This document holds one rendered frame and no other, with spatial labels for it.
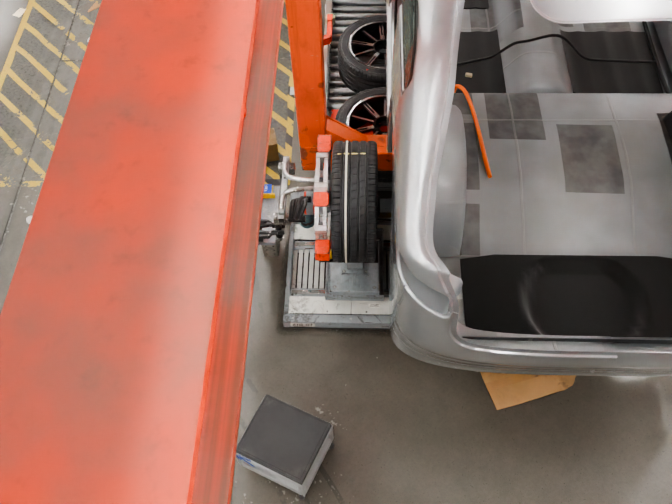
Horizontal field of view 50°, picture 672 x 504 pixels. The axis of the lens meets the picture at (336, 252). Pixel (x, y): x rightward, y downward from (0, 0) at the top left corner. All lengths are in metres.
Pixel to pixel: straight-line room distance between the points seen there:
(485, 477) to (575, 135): 1.92
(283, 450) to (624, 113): 2.60
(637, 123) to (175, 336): 3.67
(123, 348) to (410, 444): 3.41
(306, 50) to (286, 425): 1.94
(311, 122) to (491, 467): 2.17
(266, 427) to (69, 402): 3.05
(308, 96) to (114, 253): 3.15
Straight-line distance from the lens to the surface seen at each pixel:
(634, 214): 3.95
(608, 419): 4.44
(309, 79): 3.91
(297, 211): 3.66
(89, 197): 0.98
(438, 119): 3.02
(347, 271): 4.36
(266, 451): 3.81
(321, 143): 3.83
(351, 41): 5.34
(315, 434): 3.82
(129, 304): 0.87
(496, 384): 4.35
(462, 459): 4.17
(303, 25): 3.68
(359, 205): 3.56
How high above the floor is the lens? 3.95
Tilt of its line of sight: 57 degrees down
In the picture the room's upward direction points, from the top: 2 degrees counter-clockwise
